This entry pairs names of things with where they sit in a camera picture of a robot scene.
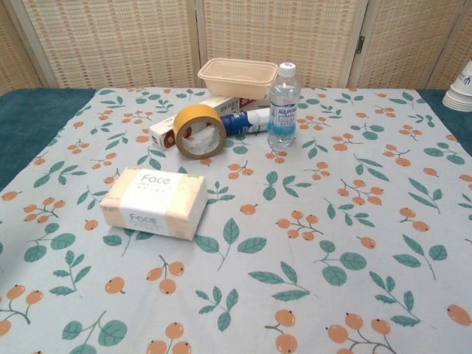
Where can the white Face tissue pack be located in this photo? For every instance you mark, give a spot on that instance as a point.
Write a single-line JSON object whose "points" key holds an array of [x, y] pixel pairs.
{"points": [[155, 199]]}

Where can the blue and white tube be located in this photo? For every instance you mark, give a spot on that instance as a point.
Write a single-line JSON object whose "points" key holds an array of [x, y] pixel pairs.
{"points": [[239, 121]]}

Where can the long white cardboard box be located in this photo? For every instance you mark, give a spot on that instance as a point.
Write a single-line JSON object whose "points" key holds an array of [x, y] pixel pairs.
{"points": [[228, 103]]}

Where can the brown packing tape roll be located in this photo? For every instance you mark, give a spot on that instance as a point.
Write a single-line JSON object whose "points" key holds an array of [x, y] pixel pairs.
{"points": [[195, 114]]}

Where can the clear plastic water bottle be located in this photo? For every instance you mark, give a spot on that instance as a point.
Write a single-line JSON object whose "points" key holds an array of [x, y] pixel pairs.
{"points": [[284, 110]]}

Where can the floral leaf print tablecloth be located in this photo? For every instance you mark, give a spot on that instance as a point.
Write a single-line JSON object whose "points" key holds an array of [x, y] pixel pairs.
{"points": [[258, 258]]}

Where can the beige plastic food container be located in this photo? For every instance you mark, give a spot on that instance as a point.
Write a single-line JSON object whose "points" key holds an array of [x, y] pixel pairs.
{"points": [[236, 86]]}

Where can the metal screen hinge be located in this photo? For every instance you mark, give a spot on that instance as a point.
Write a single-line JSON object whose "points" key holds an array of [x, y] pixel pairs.
{"points": [[360, 45]]}

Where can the woven bamboo folding screen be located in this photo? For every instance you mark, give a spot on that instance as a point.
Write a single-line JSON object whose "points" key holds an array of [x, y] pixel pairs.
{"points": [[110, 37]]}

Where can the teal table cover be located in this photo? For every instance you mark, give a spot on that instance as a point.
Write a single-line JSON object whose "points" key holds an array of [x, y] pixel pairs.
{"points": [[29, 121]]}

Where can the stack of white paper cups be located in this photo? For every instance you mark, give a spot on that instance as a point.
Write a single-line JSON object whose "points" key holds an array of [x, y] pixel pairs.
{"points": [[461, 92]]}

